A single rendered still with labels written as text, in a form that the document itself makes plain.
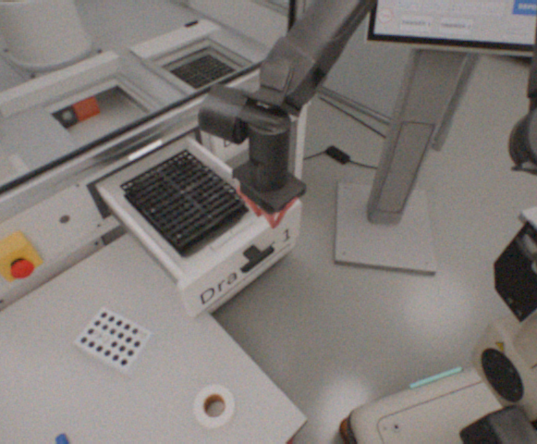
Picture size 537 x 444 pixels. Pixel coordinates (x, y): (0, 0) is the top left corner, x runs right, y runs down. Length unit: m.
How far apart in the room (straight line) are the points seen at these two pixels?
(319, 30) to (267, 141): 0.14
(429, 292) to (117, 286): 1.34
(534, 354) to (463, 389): 0.59
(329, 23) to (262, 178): 0.21
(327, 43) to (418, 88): 1.02
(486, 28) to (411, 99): 0.32
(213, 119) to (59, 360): 0.56
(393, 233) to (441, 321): 0.45
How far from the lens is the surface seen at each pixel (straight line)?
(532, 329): 0.82
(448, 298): 1.88
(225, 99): 0.56
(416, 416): 1.32
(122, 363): 0.81
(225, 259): 0.71
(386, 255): 1.87
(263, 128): 0.51
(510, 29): 1.40
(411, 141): 1.65
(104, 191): 0.92
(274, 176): 0.55
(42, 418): 0.86
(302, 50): 0.52
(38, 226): 0.91
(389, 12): 1.32
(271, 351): 1.61
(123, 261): 0.95
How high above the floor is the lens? 1.50
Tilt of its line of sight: 51 degrees down
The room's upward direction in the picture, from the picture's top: straight up
